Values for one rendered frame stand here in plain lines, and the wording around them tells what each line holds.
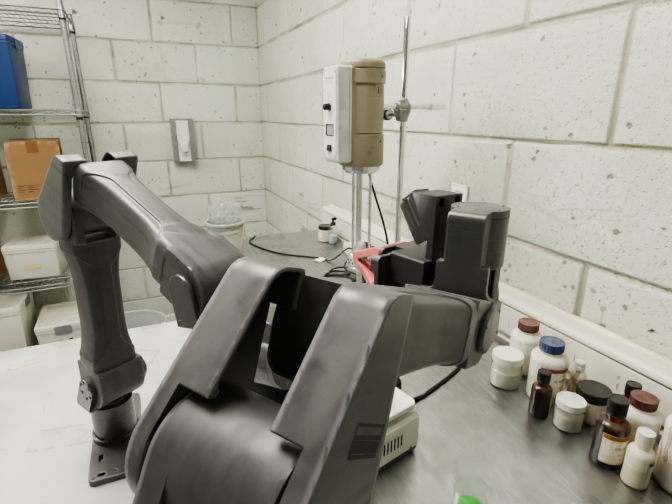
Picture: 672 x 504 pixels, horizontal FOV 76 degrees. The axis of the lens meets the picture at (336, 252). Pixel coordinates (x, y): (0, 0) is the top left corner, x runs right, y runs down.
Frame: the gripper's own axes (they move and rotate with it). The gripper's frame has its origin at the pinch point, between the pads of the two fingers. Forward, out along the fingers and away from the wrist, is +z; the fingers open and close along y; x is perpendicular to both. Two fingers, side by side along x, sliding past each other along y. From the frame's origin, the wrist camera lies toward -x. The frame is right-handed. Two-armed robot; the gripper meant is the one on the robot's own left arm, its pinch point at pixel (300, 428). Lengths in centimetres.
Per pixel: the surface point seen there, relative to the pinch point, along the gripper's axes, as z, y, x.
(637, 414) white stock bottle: 26, -31, -30
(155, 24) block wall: -52, 214, -145
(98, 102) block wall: -32, 234, -97
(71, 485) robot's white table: -3.0, 27.2, 22.2
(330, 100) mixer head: -20, 27, -58
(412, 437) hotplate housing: 16.3, -5.4, -10.4
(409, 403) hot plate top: 11.4, -5.1, -13.3
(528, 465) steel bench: 25.5, -19.1, -16.7
